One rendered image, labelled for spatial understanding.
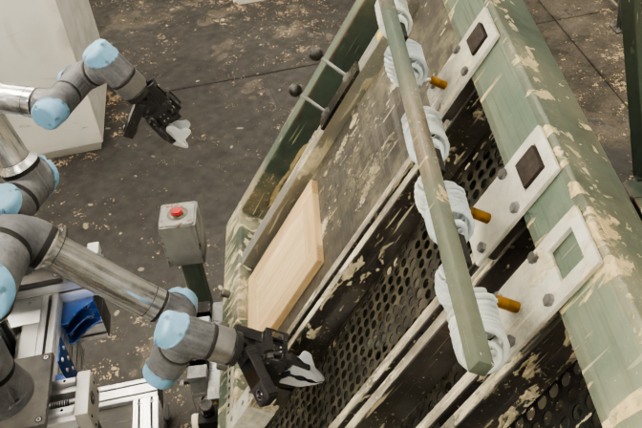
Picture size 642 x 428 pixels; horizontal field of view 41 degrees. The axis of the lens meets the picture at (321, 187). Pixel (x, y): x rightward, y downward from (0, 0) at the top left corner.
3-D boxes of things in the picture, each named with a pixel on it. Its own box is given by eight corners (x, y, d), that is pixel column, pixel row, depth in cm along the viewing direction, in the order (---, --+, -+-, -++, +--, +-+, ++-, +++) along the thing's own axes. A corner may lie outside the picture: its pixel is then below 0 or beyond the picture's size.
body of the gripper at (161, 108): (183, 118, 215) (151, 87, 208) (158, 137, 217) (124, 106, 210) (182, 102, 221) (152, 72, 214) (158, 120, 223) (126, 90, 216)
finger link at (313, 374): (329, 353, 180) (290, 342, 177) (331, 376, 175) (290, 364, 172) (322, 362, 182) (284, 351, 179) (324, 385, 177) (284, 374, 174)
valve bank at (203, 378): (196, 334, 277) (180, 283, 262) (239, 329, 277) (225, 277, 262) (185, 469, 238) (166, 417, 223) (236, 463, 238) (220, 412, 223)
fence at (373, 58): (254, 257, 257) (242, 252, 256) (416, -4, 207) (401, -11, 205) (254, 268, 253) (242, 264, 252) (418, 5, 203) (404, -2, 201)
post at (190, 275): (222, 390, 330) (181, 249, 283) (237, 388, 330) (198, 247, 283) (222, 402, 326) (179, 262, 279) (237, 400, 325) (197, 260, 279)
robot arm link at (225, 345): (218, 345, 166) (202, 369, 170) (239, 351, 167) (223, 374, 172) (220, 315, 171) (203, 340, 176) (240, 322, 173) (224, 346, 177)
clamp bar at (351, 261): (253, 415, 212) (161, 392, 204) (534, 30, 148) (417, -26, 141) (253, 450, 204) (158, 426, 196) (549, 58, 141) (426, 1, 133)
